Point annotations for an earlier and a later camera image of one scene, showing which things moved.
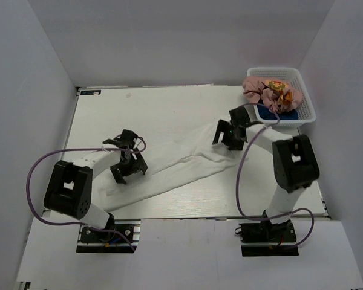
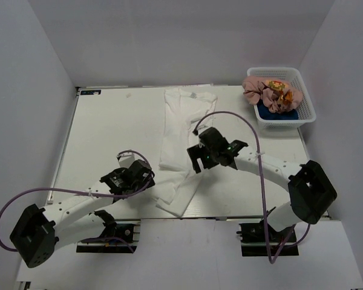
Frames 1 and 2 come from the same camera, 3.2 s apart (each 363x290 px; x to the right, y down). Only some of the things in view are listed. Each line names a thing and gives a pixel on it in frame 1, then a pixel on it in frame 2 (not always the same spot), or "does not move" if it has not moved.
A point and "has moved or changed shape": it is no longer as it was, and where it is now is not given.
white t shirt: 169,165 has moved or changed shape
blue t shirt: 265,113 does not move
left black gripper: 139,165 to 143,183
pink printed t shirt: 276,94 does not move
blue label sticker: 90,92 does not move
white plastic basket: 291,75 does not move
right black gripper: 224,127 to 196,152
